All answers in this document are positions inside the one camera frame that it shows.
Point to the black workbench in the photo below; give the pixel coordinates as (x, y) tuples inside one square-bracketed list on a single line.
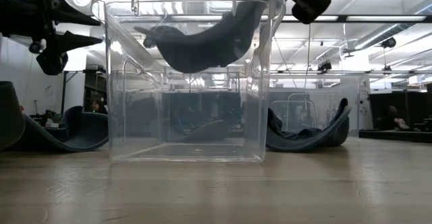
[(395, 136)]

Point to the clear plastic bin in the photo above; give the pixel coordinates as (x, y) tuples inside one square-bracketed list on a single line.
[(337, 99), (135, 116)]

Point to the person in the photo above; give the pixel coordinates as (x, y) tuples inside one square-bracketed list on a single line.
[(396, 119), (98, 106)]

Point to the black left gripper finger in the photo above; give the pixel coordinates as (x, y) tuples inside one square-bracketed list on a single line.
[(74, 15), (77, 42)]

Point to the black mounted camera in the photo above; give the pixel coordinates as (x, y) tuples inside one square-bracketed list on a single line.
[(35, 47), (324, 66), (389, 42)]

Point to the black metal stand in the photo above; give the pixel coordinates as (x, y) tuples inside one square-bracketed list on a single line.
[(64, 92)]

